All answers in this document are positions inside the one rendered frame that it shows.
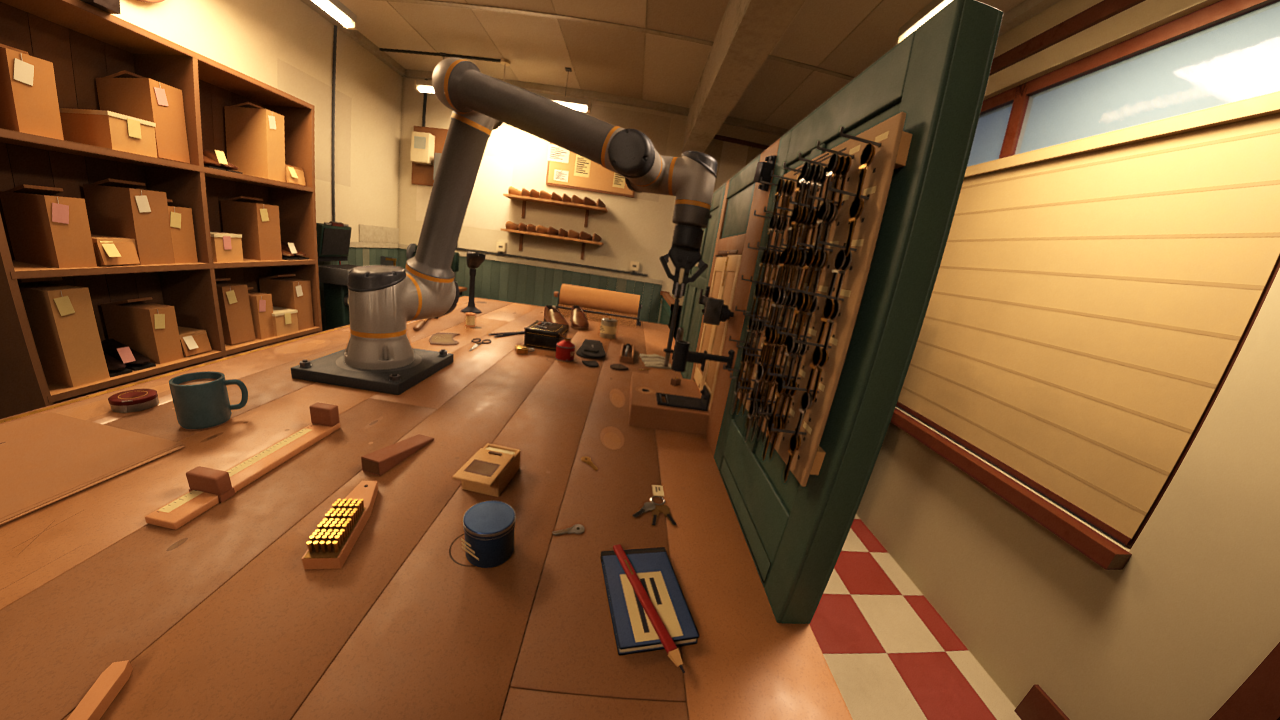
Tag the brown cardboard box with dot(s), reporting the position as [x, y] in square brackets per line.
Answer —
[165, 110]
[110, 132]
[292, 295]
[66, 335]
[236, 314]
[28, 95]
[226, 247]
[130, 215]
[255, 142]
[45, 230]
[145, 332]
[252, 230]

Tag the dark square base plate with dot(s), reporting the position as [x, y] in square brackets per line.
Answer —
[380, 378]

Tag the wall shelf with shoe lasts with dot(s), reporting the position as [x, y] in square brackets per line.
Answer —
[555, 200]
[552, 235]

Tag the red pencil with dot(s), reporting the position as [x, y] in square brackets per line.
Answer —
[645, 605]

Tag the brown leather roll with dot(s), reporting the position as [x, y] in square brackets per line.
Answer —
[598, 302]

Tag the small red pot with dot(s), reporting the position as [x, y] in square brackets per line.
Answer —
[565, 351]

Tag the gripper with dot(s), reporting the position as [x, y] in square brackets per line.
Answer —
[688, 245]

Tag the brown wooden wedge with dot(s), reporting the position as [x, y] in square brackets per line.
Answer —
[395, 455]

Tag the small tan box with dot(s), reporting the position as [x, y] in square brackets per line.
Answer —
[487, 470]

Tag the green hatch frame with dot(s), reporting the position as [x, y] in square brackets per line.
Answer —
[900, 300]

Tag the bunch of keys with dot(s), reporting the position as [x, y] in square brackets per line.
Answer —
[655, 508]

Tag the single silver key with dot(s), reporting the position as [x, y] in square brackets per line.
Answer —
[570, 530]

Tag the black bar bracket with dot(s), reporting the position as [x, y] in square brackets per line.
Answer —
[700, 355]

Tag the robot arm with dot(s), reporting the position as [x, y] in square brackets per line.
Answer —
[530, 112]

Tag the pale wooden hatch leaf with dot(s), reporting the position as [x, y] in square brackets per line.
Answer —
[722, 300]

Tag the black iron stand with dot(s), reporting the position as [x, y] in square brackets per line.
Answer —
[473, 280]

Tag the wooden block with brass pins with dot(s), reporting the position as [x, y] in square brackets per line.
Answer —
[338, 528]

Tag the wooden base block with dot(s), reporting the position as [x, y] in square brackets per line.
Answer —
[665, 408]

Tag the teal mug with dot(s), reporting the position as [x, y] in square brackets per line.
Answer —
[202, 400]

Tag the wall control box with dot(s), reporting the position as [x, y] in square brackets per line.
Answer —
[428, 155]

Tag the pale wooden stick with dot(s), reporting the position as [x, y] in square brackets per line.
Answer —
[100, 692]

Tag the black box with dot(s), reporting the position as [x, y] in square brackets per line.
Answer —
[545, 336]

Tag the wooden shelf unit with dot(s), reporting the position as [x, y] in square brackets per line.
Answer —
[200, 200]

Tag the wooden key board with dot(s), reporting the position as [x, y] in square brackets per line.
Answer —
[815, 290]

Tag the window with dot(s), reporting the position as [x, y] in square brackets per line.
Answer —
[1150, 85]

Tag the blue round tin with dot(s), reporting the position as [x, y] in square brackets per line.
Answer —
[489, 535]

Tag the black monitor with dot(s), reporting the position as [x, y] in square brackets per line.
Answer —
[334, 243]

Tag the ceiling light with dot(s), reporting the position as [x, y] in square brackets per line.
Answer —
[570, 105]
[925, 18]
[332, 12]

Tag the wooden measuring gauge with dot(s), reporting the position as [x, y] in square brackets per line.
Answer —
[245, 465]

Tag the round red-brown tin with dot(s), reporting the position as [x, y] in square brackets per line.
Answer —
[133, 400]

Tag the blue notebook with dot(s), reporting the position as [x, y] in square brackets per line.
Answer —
[660, 625]

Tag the wooden notice board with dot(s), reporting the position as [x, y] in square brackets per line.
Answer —
[590, 172]

